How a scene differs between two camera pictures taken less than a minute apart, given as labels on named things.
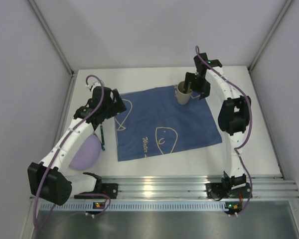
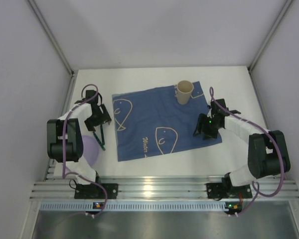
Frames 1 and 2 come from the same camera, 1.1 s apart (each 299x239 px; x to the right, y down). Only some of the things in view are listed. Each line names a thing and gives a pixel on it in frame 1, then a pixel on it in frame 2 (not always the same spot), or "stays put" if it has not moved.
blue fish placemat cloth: x=155 y=123 stays put
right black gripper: x=198 y=83 → x=204 y=127
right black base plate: x=216 y=191 stays put
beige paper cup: x=183 y=97 stays put
